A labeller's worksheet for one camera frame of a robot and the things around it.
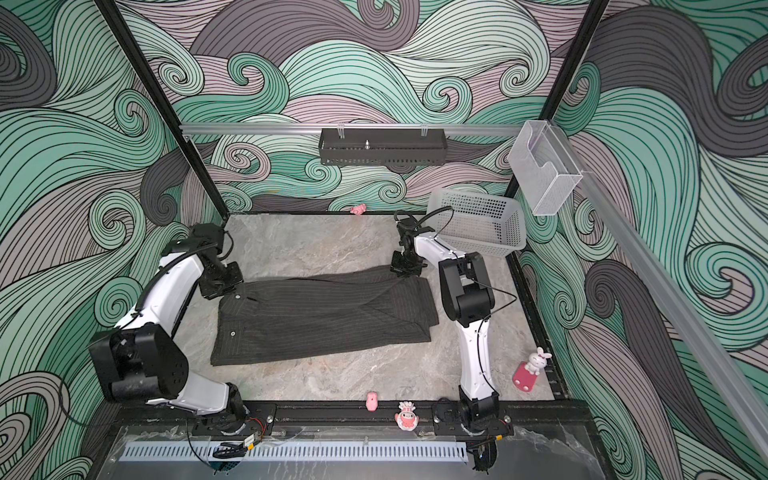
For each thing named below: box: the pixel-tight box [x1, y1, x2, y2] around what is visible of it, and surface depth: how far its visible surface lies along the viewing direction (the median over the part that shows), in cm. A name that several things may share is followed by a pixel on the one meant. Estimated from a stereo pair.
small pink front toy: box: [366, 391, 379, 412], surface depth 76 cm
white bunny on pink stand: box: [512, 347, 553, 393], surface depth 79 cm
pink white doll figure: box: [395, 401, 419, 431], surface depth 73 cm
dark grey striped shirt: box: [211, 270, 439, 366], surface depth 89 cm
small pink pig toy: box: [349, 203, 367, 216], surface depth 122 cm
